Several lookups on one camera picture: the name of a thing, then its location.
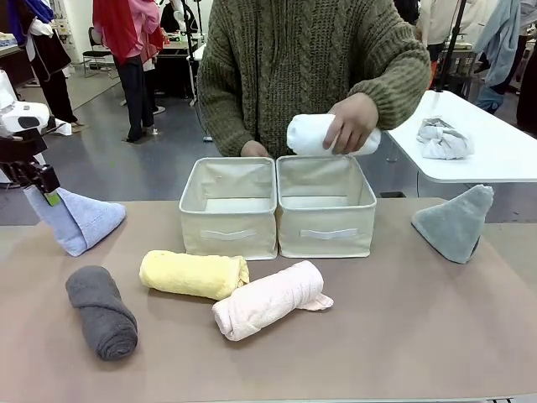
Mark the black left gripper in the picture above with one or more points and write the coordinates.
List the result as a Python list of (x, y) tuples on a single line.
[(21, 147)]

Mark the light blue cone towel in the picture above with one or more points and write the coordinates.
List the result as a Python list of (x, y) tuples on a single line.
[(84, 222)]

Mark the yellow towel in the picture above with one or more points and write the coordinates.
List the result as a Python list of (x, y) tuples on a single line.
[(189, 275)]

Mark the white towel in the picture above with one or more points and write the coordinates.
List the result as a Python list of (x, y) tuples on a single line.
[(306, 134)]

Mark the grey cone towel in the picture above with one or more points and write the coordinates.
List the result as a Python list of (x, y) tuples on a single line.
[(457, 226)]

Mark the person's right forearm olive sleeve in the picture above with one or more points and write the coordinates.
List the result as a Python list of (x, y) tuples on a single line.
[(222, 109)]

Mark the person's left forearm olive sleeve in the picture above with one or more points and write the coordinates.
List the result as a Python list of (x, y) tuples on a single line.
[(398, 80)]

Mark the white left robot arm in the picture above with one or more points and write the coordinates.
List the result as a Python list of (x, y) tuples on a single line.
[(21, 115)]

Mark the person's right hand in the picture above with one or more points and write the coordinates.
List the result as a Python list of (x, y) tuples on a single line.
[(255, 150)]

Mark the person's left hand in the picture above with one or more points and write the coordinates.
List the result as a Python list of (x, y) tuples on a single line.
[(352, 121)]

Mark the dark grey rolled towel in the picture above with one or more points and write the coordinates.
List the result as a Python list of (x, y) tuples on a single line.
[(102, 312)]

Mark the bystander in black dress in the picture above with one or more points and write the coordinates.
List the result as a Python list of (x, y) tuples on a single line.
[(50, 54)]

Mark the black office chair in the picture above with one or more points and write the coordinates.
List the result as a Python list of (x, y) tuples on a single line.
[(97, 54)]

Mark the bystander with red scarf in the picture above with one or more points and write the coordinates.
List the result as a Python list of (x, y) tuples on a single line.
[(126, 50)]

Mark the beige fabric storage box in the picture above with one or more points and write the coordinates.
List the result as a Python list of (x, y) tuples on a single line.
[(327, 235), (228, 235)]

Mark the background work desk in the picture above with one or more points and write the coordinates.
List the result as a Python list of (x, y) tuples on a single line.
[(178, 50)]

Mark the pink rolled towel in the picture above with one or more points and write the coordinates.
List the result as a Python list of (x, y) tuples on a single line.
[(268, 300)]

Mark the olive knit sweater torso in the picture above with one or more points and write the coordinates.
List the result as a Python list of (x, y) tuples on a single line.
[(285, 63)]

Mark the crumpled grey cloth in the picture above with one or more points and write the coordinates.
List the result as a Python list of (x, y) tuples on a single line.
[(444, 140)]

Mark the bystander in white top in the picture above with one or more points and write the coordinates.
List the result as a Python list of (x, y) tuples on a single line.
[(436, 21)]

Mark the black tripod pole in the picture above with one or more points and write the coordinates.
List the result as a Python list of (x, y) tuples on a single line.
[(449, 46)]

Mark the white side table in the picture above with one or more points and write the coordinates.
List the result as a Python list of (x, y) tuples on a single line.
[(482, 163)]

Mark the hanging light blue garment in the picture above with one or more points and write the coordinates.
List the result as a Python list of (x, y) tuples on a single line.
[(501, 42)]

